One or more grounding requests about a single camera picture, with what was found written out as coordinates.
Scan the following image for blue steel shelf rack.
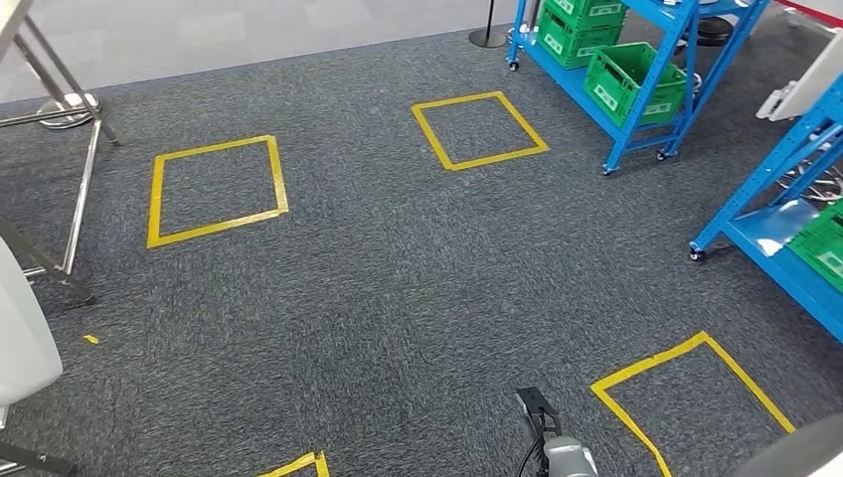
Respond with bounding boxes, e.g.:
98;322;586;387
687;71;843;346
505;0;773;177

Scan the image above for white moulded plastic part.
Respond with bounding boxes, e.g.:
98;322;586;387
0;236;65;410

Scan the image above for green plastic crate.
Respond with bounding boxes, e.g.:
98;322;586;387
536;5;625;72
545;0;628;31
583;42;690;128
785;200;843;295

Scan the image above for red barrier belt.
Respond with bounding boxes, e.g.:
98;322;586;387
775;0;843;29

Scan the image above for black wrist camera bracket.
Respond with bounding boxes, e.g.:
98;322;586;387
514;387;563;475

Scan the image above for chrome stanchion base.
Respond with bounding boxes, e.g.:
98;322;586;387
36;91;101;130

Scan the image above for black round stool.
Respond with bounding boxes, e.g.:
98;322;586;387
694;15;735;49

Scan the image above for yellow floor tape square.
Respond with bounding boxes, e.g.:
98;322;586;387
145;134;289;250
590;331;797;477
256;450;331;477

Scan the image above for black stanchion post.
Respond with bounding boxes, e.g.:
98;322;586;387
468;0;508;50

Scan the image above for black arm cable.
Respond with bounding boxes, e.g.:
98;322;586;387
516;434;548;477

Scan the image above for white flat panel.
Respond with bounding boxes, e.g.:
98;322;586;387
756;31;843;124

